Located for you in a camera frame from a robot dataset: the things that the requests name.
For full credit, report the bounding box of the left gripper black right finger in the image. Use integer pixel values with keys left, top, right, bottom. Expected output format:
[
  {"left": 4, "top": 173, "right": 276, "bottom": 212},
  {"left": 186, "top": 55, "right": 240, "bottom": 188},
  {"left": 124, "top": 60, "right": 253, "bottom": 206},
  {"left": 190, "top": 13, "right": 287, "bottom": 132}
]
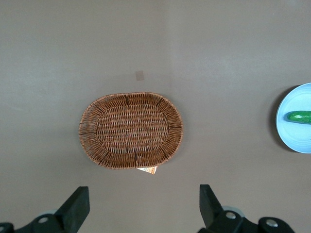
[{"left": 198, "top": 184, "right": 295, "bottom": 233}]

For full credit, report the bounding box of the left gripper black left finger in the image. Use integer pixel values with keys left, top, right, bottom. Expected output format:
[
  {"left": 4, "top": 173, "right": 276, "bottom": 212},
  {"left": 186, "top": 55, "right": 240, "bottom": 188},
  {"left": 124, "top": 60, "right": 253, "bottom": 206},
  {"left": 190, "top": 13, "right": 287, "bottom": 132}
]
[{"left": 0, "top": 186, "right": 91, "bottom": 233}]

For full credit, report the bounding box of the orange paper basket tag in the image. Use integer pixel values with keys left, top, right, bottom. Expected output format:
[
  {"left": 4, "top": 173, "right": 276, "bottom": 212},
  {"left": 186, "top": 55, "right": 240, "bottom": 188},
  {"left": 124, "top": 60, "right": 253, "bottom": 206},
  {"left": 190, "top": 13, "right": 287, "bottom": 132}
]
[{"left": 137, "top": 166, "right": 158, "bottom": 175}]

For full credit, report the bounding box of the oval brown wicker basket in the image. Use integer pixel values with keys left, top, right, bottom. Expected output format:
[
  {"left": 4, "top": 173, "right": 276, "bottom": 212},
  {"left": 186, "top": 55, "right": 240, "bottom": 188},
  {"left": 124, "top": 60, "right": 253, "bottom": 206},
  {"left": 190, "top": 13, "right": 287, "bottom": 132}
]
[{"left": 78, "top": 91, "right": 184, "bottom": 170}]

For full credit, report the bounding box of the light blue round plate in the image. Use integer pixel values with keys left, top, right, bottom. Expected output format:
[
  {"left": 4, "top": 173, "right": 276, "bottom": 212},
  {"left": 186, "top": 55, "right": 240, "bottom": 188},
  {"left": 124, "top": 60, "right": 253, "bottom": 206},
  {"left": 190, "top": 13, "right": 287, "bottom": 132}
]
[{"left": 276, "top": 82, "right": 311, "bottom": 154}]

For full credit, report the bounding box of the green cucumber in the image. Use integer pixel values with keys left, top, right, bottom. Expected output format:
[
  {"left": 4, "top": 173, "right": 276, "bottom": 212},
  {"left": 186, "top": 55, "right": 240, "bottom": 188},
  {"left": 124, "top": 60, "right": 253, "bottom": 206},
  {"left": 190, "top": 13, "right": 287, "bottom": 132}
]
[{"left": 287, "top": 110, "right": 311, "bottom": 124}]

